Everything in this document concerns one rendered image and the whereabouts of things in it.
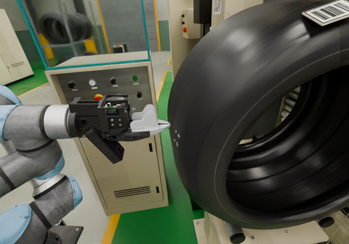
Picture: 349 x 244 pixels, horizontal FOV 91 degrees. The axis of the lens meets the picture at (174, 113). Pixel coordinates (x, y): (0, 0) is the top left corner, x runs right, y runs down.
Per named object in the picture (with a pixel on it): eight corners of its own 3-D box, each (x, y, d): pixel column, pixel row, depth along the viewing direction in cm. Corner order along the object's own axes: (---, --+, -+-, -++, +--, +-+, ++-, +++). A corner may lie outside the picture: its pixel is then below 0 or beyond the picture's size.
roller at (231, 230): (210, 158, 81) (201, 161, 81) (207, 151, 79) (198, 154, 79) (247, 241, 51) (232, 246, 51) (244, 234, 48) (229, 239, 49)
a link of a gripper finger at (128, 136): (149, 135, 37) (107, 136, 36) (150, 140, 38) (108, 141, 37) (149, 123, 41) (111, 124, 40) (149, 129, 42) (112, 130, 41)
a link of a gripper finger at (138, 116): (171, 107, 40) (130, 107, 39) (169, 129, 43) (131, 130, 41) (169, 102, 43) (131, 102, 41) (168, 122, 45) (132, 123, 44)
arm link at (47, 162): (10, 180, 42) (-14, 148, 36) (57, 153, 50) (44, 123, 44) (24, 199, 39) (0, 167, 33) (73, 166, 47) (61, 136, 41)
